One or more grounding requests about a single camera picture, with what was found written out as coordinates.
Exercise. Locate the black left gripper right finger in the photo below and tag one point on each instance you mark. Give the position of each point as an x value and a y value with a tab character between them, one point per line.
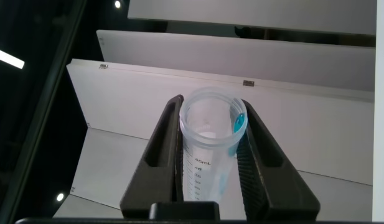
272	186

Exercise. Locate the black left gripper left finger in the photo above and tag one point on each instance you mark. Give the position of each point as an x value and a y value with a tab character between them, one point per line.
154	174

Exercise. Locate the test tube with blue liquid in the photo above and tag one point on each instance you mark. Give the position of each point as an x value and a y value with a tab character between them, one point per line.
207	149

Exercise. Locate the white folding partition screen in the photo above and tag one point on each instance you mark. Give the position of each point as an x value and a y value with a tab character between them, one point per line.
303	130
241	12

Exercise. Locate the round ceiling spotlight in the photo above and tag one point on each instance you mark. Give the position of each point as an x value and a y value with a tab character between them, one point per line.
117	4
60	197

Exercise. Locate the white ceiling light strip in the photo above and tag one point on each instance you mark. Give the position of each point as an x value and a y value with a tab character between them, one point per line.
8	58

